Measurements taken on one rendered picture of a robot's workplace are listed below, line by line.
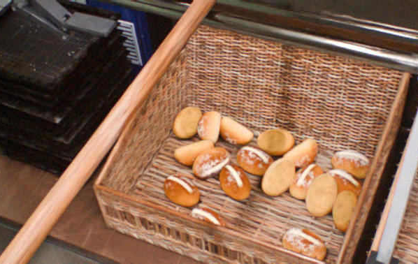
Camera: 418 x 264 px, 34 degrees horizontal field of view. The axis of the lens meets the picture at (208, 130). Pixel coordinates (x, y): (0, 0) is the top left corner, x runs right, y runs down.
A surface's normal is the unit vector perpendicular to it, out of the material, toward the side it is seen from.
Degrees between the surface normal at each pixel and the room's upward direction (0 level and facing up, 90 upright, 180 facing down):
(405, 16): 70
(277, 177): 42
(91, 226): 0
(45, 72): 0
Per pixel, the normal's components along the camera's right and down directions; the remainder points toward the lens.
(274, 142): -0.64, -0.18
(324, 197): -0.06, -0.22
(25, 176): -0.09, -0.69
